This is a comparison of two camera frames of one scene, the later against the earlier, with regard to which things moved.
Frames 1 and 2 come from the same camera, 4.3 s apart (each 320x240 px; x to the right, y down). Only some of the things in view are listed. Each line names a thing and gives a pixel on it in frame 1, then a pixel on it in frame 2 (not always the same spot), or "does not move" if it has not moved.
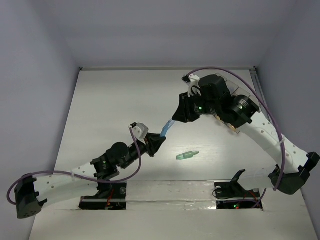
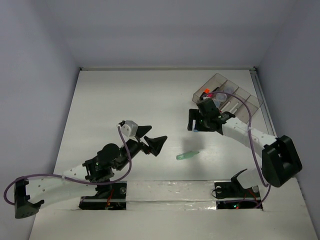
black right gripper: [184, 111] → [195, 114]
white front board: [178, 210] does not move
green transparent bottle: [186, 155] does not move
